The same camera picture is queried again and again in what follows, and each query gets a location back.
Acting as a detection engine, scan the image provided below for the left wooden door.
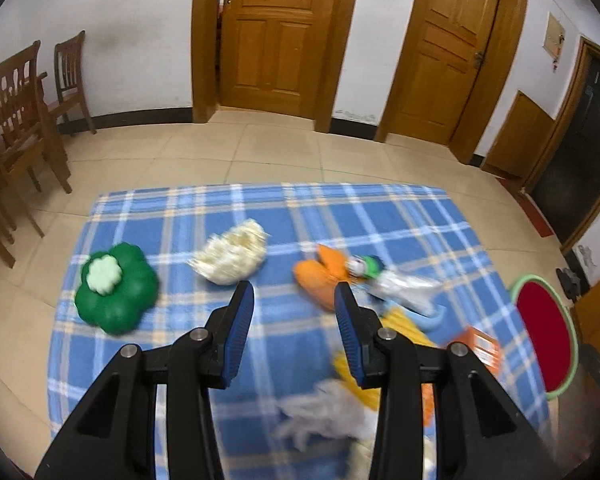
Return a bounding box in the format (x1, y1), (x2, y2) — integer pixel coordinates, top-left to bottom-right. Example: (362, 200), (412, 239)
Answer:
(190, 0), (355, 132)

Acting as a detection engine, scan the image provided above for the blue plaid blanket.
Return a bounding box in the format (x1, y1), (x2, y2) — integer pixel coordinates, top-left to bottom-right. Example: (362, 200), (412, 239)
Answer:
(47, 183), (550, 479)

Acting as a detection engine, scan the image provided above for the far wooden chair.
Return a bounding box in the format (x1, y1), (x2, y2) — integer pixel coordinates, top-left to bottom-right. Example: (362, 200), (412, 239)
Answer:
(48, 30), (97, 134)

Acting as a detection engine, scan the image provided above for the low wooden cabinet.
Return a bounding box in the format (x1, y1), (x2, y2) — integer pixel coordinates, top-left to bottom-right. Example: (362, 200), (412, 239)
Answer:
(481, 91), (554, 182)

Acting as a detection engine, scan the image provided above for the wooden chair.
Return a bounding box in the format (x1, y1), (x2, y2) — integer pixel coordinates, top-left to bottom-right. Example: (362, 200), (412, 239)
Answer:
(0, 39), (74, 241)
(48, 30), (97, 134)

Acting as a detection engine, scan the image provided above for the light blue umbrella handle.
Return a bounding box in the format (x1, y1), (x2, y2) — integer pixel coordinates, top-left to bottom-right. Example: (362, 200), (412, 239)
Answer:
(385, 301), (446, 332)

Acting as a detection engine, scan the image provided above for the wooden door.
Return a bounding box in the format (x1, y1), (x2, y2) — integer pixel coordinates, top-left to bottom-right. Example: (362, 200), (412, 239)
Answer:
(190, 0), (355, 132)
(375, 0), (528, 164)

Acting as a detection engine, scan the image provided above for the orange cracker snack packet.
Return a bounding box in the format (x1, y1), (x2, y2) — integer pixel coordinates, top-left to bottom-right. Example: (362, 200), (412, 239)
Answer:
(422, 384), (436, 427)

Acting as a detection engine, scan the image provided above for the white cloth towel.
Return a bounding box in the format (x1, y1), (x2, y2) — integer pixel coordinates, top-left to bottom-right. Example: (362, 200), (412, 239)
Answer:
(274, 379), (380, 451)

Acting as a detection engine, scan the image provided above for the near wooden chair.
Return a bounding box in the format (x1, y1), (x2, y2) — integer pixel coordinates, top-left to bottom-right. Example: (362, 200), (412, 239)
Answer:
(0, 39), (74, 241)

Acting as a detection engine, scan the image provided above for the red door mat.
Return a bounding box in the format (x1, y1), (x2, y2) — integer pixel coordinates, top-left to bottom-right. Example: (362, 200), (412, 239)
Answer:
(496, 177), (554, 238)

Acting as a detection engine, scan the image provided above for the wall electrical panel box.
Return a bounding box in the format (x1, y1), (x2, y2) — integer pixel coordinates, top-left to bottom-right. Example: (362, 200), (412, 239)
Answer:
(543, 13), (566, 68)

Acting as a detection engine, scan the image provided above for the dark entrance door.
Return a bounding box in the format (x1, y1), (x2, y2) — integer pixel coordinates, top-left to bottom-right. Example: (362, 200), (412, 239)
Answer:
(526, 38), (600, 252)

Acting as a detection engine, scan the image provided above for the orange corn plush toy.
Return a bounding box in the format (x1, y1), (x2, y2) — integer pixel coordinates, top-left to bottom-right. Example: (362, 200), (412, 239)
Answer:
(292, 244), (351, 313)

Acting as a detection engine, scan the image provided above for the green white keychain toy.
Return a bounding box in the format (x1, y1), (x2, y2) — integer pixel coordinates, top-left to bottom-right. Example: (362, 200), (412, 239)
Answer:
(344, 255), (386, 281)

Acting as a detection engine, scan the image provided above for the right wooden door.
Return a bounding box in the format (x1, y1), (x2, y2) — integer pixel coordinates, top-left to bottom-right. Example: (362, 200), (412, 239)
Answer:
(375, 0), (528, 164)

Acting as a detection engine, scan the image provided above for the cream paper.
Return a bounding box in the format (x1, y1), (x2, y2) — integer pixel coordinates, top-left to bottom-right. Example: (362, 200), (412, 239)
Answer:
(188, 219), (268, 286)

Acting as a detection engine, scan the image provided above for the green clover plush toy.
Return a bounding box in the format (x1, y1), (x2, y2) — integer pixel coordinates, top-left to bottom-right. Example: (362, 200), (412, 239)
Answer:
(74, 242), (159, 336)

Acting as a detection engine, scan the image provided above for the red green-rimmed trash bin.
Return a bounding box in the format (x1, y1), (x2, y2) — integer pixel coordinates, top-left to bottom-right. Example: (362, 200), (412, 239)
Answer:
(509, 274), (579, 400)

